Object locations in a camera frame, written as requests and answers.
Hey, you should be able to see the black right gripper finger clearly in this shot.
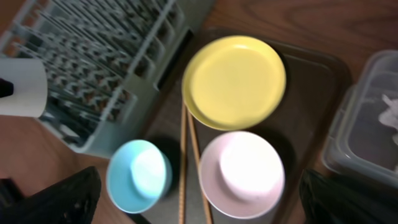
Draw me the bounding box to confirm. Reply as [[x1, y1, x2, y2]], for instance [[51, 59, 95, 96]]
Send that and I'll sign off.
[[1, 166, 101, 224], [299, 169, 397, 224], [0, 78, 14, 98]]

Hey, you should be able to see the white green cup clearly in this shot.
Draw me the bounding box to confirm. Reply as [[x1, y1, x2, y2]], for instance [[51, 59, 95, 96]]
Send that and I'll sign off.
[[1, 58, 48, 118]]

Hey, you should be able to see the light blue bowl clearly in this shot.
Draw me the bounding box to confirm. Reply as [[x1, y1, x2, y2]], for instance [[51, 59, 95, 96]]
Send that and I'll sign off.
[[106, 139, 173, 214]]

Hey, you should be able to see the pink bowl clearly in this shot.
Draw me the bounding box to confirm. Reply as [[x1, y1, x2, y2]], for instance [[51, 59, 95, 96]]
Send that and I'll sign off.
[[199, 131, 285, 220]]

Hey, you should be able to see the grey plastic dishwasher rack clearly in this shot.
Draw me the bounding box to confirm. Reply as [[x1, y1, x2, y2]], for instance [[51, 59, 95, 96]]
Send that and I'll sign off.
[[1, 0, 213, 158]]

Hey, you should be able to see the crumpled white paper waste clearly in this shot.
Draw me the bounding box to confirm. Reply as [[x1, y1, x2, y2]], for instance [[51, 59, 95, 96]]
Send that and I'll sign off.
[[379, 95, 398, 131]]

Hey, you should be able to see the clear plastic bin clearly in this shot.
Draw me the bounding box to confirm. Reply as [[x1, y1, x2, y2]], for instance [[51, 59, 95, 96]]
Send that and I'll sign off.
[[322, 50, 397, 188]]

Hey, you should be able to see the wooden chopstick right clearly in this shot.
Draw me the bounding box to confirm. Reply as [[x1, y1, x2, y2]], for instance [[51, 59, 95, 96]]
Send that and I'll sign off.
[[187, 112, 213, 224]]

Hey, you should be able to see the wooden chopstick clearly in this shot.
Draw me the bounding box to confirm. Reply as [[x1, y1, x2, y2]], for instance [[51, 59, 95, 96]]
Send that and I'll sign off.
[[178, 103, 187, 224], [187, 112, 213, 224]]

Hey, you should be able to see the brown serving tray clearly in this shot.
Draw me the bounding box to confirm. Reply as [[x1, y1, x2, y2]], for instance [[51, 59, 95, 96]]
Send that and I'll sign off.
[[141, 27, 351, 223]]

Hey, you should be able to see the wooden chopstick left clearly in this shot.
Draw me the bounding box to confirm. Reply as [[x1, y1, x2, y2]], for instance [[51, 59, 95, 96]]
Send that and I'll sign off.
[[178, 103, 187, 224]]

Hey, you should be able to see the yellow plate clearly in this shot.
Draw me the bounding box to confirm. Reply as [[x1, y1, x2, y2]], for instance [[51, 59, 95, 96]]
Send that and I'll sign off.
[[182, 35, 287, 131]]

